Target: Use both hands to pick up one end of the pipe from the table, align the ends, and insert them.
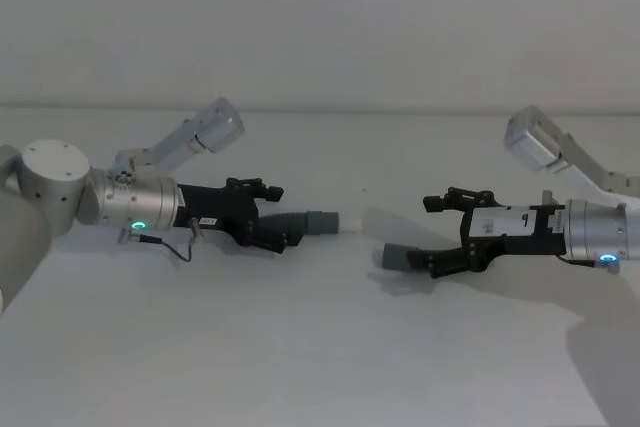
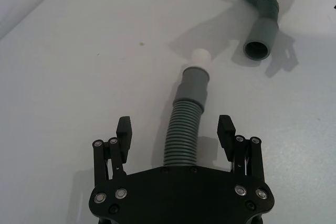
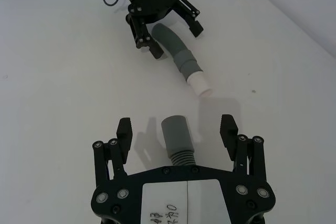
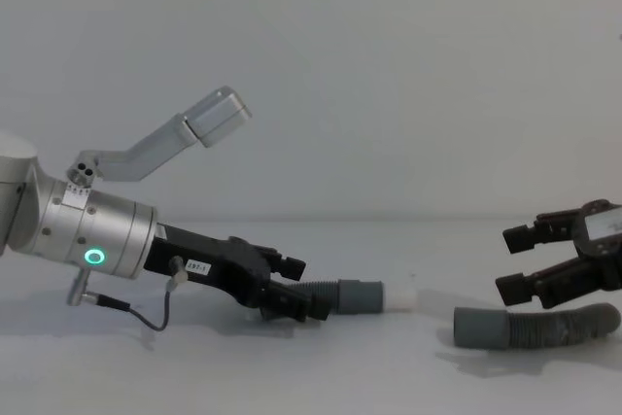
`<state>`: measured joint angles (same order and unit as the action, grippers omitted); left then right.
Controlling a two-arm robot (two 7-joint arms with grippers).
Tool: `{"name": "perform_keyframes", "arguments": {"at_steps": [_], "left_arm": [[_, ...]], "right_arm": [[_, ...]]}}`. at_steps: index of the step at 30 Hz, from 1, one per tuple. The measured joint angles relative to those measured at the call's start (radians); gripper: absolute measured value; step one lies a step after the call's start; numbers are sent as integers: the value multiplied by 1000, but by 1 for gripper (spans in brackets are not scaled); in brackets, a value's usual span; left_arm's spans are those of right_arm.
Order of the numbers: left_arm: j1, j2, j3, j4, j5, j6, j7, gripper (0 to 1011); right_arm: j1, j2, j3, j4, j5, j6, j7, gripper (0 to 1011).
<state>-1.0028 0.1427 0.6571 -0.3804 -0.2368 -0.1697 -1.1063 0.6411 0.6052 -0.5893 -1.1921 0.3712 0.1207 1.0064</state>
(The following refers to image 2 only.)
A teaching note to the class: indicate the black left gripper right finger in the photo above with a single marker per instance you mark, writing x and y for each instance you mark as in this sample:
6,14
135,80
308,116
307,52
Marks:
225,134

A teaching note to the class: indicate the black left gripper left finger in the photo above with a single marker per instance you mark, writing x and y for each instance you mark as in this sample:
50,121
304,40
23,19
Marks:
123,140

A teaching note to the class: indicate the white plastic pipe connector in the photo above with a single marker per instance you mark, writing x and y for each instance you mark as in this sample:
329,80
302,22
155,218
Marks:
200,56

